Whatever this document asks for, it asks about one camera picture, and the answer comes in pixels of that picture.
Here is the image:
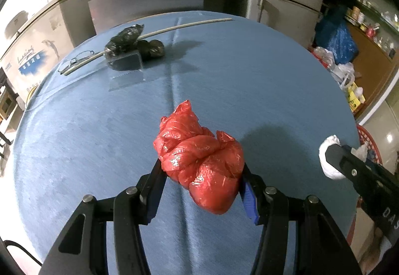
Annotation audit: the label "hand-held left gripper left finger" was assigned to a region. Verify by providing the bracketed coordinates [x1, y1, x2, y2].
[39, 160, 168, 275]

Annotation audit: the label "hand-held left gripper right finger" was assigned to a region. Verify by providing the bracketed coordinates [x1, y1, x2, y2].
[238, 162, 364, 275]

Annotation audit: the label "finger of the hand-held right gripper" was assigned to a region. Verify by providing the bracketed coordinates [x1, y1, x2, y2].
[324, 144, 383, 193]

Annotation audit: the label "white plastic bag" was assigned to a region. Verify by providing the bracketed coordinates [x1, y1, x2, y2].
[318, 135, 369, 181]
[330, 61, 356, 90]
[308, 46, 335, 68]

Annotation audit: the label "red plastic mesh basket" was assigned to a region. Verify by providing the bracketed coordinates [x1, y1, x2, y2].
[346, 124, 382, 247]

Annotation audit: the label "red plastic bag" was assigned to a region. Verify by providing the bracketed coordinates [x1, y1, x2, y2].
[153, 100, 245, 216]

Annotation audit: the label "person's right hand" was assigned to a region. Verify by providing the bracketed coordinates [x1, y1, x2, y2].
[360, 227, 388, 268]

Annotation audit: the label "yellow printed bag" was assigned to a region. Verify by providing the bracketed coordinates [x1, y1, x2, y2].
[344, 82, 366, 112]

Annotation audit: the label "wooden shelf cabinet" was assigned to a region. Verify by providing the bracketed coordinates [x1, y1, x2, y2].
[324, 0, 399, 120]

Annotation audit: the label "clear plastic sheet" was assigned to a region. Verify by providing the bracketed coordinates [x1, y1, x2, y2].
[108, 71, 148, 92]

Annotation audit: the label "large blue plastic sack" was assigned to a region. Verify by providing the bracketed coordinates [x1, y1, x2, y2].
[315, 7, 359, 65]

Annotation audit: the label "shelf of jars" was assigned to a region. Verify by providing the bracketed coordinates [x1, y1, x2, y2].
[340, 0, 399, 57]

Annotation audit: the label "clear plastic box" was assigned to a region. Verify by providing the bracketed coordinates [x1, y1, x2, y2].
[107, 51, 144, 72]

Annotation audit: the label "small black plastic bag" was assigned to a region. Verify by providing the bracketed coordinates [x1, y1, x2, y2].
[137, 40, 166, 60]

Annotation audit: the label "eyeglasses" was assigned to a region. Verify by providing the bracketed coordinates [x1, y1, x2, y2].
[58, 50, 94, 74]

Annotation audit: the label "large black plastic bag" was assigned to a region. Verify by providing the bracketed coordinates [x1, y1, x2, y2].
[104, 23, 144, 59]

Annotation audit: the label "dark wooden chair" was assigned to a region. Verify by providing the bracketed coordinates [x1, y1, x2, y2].
[0, 66, 16, 176]

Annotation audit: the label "thin pale stick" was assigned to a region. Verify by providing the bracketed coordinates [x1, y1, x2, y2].
[64, 17, 234, 76]

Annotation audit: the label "white chest freezer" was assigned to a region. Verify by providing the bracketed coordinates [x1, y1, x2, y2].
[0, 0, 96, 113]

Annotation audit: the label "black cable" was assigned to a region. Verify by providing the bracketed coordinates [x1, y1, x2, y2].
[0, 239, 42, 266]

